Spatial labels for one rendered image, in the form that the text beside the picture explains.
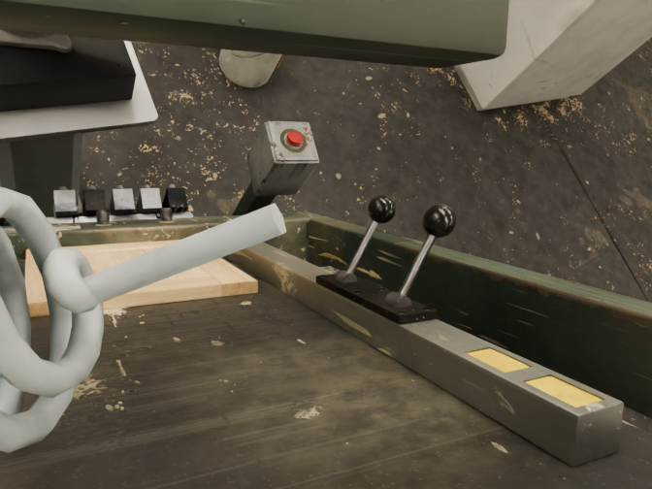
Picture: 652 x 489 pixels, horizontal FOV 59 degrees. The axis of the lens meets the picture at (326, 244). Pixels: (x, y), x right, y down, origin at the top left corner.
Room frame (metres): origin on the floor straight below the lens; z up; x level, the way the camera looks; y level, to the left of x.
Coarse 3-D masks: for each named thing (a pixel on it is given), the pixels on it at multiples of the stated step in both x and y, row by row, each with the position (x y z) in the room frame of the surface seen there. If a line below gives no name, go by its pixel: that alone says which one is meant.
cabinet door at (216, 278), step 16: (176, 240) 0.49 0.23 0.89; (96, 256) 0.32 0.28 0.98; (112, 256) 0.34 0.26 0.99; (128, 256) 0.36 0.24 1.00; (32, 272) 0.21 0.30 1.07; (96, 272) 0.27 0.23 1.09; (192, 272) 0.36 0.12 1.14; (208, 272) 0.37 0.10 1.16; (224, 272) 0.39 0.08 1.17; (240, 272) 0.40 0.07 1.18; (32, 288) 0.17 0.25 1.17; (144, 288) 0.26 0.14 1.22; (160, 288) 0.28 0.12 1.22; (176, 288) 0.29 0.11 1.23; (192, 288) 0.31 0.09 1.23; (208, 288) 0.32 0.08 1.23; (224, 288) 0.34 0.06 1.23; (240, 288) 0.36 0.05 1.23; (256, 288) 0.38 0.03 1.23; (32, 304) 0.14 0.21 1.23; (112, 304) 0.21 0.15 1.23; (128, 304) 0.23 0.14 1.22; (144, 304) 0.25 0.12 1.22
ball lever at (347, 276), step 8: (376, 200) 0.48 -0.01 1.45; (384, 200) 0.49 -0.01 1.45; (392, 200) 0.50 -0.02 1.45; (368, 208) 0.47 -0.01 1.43; (376, 208) 0.47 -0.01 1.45; (384, 208) 0.48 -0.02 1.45; (392, 208) 0.49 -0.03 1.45; (376, 216) 0.47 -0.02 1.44; (384, 216) 0.47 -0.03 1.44; (392, 216) 0.48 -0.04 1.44; (376, 224) 0.47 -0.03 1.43; (368, 232) 0.45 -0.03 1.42; (368, 240) 0.45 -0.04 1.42; (360, 248) 0.43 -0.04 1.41; (360, 256) 0.43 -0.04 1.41; (352, 264) 0.42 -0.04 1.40; (344, 272) 0.40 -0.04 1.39; (352, 272) 0.41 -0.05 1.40; (344, 280) 0.39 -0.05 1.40; (352, 280) 0.40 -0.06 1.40
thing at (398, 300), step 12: (432, 216) 0.44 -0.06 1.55; (444, 216) 0.44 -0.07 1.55; (432, 228) 0.43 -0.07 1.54; (444, 228) 0.44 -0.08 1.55; (432, 240) 0.43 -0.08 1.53; (420, 252) 0.41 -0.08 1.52; (420, 264) 0.40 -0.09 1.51; (408, 276) 0.39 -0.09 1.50; (408, 288) 0.38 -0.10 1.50; (384, 300) 0.36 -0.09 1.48; (396, 300) 0.36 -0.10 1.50; (408, 300) 0.37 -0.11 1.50
